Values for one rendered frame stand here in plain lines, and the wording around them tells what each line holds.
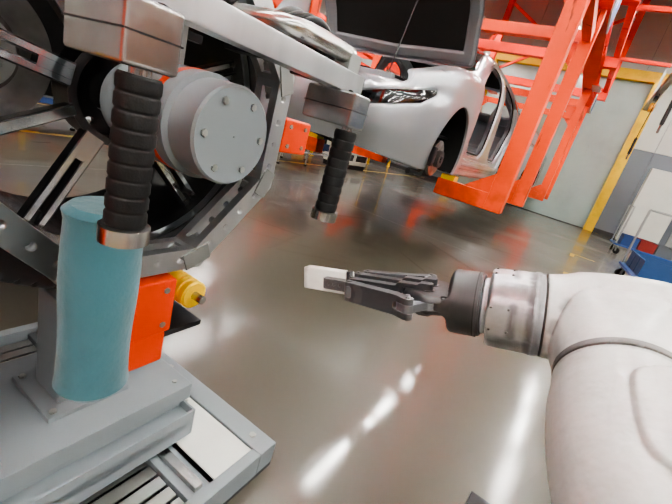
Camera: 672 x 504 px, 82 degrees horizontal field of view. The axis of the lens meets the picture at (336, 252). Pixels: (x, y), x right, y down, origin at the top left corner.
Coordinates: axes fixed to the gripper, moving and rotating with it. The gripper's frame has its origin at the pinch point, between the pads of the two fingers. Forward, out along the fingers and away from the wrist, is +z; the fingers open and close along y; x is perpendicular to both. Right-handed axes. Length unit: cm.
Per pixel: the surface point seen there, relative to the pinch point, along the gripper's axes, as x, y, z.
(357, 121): -22.3, -11.1, 1.5
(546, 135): -72, -543, -32
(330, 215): -7.6, -10.1, 5.2
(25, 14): -46, -6, 79
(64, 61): -28.3, 11.6, 35.6
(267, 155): -17.6, -19.8, 24.9
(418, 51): -130, -337, 87
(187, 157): -15.7, 10.3, 14.5
